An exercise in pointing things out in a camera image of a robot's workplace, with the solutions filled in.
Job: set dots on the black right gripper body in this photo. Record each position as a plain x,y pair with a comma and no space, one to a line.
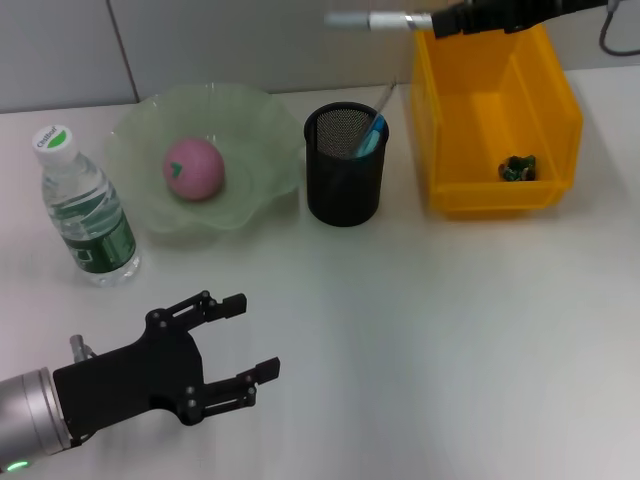
560,10

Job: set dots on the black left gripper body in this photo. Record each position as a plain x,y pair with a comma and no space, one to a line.
130,385

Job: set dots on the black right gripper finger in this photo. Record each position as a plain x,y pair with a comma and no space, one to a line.
450,22

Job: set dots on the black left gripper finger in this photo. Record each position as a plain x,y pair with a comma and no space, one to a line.
235,305
267,370

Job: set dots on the white grey ballpoint pen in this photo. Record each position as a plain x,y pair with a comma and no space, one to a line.
375,21

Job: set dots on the clear plastic ruler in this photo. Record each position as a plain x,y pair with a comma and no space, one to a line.
384,100

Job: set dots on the pink peach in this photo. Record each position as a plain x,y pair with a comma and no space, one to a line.
197,170

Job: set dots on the blue scissors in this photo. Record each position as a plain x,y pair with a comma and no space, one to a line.
372,140

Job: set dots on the green plastic wrapper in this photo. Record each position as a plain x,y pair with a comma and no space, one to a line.
517,169

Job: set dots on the clear green-label water bottle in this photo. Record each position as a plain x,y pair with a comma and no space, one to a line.
85,215

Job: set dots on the black mesh pen cup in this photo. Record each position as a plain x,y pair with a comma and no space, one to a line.
345,200

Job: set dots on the green glass fruit plate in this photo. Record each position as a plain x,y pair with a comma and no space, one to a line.
240,150

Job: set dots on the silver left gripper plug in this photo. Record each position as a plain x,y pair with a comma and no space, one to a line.
80,347

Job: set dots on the yellow plastic bin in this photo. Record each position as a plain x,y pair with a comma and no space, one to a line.
495,110

